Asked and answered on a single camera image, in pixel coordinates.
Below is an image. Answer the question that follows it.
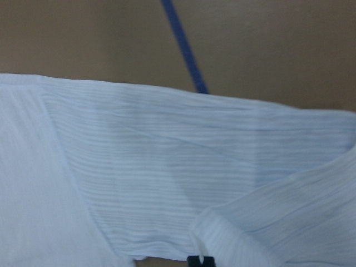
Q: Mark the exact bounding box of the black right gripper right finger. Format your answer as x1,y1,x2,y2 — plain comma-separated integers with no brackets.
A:
202,256,215,267

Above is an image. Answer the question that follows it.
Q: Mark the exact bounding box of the light blue button-up shirt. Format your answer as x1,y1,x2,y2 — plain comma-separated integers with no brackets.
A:
1,74,355,266

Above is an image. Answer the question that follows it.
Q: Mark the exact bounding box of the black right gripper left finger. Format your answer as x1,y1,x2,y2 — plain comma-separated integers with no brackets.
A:
187,256,202,267

